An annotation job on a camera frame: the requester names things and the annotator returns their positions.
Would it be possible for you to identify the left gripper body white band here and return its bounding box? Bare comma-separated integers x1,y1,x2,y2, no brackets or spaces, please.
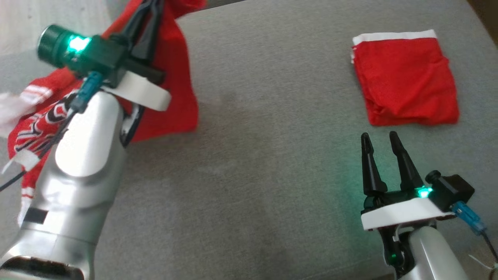
99,58,172,112

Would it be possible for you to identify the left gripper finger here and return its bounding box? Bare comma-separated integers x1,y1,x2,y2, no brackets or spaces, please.
121,0,157,40
133,0,167,65

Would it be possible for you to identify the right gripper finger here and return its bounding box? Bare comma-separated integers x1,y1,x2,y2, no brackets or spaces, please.
360,132,388,196
389,131,425,192

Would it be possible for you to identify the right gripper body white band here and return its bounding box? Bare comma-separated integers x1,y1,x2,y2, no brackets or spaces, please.
360,187,456,271

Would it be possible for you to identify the red Bulls 23 jersey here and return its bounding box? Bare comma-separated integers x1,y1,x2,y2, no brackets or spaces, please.
0,0,207,230

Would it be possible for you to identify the red shorts white stripe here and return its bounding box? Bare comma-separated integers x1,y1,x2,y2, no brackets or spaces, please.
351,29,460,127

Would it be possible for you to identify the large grey sofa seat cushion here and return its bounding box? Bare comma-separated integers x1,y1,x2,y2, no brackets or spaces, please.
0,0,498,280

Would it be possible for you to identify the mustard yellow panel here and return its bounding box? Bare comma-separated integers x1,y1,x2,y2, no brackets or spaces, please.
465,0,498,35

